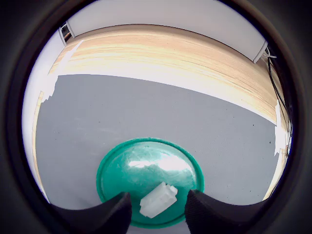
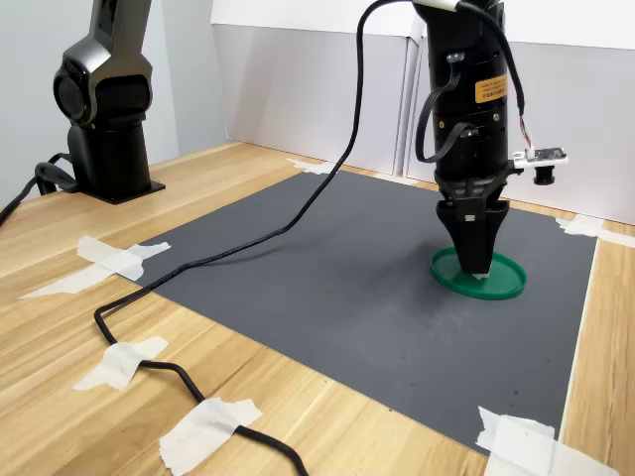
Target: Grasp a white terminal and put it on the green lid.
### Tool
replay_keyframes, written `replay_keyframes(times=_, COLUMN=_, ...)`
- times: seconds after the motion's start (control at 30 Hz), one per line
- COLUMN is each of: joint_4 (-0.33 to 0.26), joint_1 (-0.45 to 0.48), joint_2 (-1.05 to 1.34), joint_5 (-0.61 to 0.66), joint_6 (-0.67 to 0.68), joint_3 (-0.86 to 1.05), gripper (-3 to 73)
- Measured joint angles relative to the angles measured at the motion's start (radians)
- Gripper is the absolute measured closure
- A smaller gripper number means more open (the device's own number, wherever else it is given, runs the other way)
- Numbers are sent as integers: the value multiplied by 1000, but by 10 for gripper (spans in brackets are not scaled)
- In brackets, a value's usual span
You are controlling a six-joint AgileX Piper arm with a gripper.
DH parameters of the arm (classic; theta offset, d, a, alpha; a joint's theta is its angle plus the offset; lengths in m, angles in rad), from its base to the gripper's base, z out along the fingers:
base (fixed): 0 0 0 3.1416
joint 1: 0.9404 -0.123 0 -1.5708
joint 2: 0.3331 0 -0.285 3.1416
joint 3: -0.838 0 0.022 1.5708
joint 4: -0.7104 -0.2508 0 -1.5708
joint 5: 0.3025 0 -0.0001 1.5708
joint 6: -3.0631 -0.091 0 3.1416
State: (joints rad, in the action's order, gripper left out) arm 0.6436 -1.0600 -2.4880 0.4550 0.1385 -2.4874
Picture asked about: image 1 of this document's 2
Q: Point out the small white plastic terminal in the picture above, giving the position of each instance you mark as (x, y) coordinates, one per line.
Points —
(158, 201)

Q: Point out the round green lid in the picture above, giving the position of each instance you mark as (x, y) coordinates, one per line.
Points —
(146, 165)

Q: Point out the white tape piece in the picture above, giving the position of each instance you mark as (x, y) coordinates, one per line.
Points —
(279, 139)
(50, 85)

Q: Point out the dark grey mat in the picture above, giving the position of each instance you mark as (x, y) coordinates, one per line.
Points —
(122, 109)

